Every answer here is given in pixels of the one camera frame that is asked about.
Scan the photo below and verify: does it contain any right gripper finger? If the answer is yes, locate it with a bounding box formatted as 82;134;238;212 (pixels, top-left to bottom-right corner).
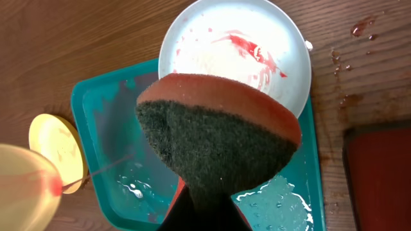
157;186;252;231

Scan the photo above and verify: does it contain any red black sponge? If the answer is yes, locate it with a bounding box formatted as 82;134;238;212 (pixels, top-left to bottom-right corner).
136;73;302;210

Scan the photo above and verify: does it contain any yellow plate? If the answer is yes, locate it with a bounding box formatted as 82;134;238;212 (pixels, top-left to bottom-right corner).
1;144;62;231
28;114;88;194

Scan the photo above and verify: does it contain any light blue plate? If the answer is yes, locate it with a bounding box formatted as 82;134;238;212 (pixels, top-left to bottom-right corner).
158;0;311;117

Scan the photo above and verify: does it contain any teal plastic tray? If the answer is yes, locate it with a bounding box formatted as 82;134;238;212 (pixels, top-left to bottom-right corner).
71;59;326;230

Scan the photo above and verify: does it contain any dark red black tray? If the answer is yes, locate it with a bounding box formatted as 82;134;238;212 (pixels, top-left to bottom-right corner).
342;120;410;231

